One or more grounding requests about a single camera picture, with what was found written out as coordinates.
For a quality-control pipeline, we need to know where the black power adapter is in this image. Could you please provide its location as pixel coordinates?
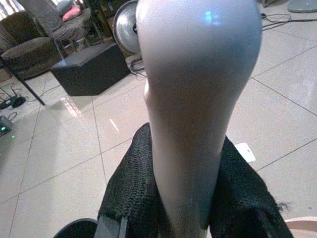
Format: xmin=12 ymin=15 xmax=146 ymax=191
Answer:
xmin=11 ymin=96 xmax=27 ymax=108

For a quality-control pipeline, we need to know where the grey round base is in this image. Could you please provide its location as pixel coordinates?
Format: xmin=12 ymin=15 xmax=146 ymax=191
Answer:
xmin=287 ymin=0 xmax=317 ymax=13

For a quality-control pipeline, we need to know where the silver standing fan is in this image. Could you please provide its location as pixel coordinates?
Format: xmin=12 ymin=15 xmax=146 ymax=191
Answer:
xmin=113 ymin=0 xmax=147 ymax=73

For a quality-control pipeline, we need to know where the grey upholstered chair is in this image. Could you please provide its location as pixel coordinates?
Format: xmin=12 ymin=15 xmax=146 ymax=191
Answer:
xmin=18 ymin=0 xmax=92 ymax=54

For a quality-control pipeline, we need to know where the black cube ottoman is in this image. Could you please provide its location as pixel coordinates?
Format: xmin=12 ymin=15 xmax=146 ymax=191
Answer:
xmin=51 ymin=42 xmax=131 ymax=97

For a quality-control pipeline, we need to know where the device with green light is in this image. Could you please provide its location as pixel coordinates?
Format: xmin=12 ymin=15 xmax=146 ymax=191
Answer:
xmin=0 ymin=115 xmax=13 ymax=137

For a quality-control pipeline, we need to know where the brown armchair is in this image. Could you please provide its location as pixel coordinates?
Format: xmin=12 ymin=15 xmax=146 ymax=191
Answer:
xmin=0 ymin=11 xmax=62 ymax=80

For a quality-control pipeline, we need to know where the broom with blue bristles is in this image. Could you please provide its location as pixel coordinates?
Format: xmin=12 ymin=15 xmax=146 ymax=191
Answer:
xmin=135 ymin=0 xmax=263 ymax=238

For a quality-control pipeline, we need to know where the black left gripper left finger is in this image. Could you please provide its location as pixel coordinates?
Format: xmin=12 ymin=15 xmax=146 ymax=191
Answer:
xmin=98 ymin=122 xmax=171 ymax=238

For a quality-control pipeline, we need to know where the grey blue pillow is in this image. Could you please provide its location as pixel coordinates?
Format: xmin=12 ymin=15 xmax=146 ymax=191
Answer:
xmin=56 ymin=0 xmax=75 ymax=16

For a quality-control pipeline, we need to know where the pink pillow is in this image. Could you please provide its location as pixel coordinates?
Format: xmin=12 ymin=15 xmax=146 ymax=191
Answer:
xmin=61 ymin=5 xmax=82 ymax=22

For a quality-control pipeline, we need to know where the white paper piece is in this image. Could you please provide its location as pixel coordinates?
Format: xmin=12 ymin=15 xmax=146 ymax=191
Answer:
xmin=234 ymin=143 xmax=257 ymax=163

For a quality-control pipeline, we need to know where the black furniture leg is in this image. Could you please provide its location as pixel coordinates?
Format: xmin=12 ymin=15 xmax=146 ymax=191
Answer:
xmin=0 ymin=56 xmax=47 ymax=106

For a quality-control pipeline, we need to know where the black robot foot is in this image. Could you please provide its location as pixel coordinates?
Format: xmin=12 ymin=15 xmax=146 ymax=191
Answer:
xmin=53 ymin=218 xmax=99 ymax=238

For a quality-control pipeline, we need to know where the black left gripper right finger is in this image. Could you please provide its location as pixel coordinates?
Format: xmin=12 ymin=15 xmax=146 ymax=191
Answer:
xmin=208 ymin=136 xmax=295 ymax=238

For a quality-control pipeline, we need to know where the black floor cable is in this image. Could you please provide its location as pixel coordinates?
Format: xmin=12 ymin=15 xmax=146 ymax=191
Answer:
xmin=260 ymin=12 xmax=317 ymax=32

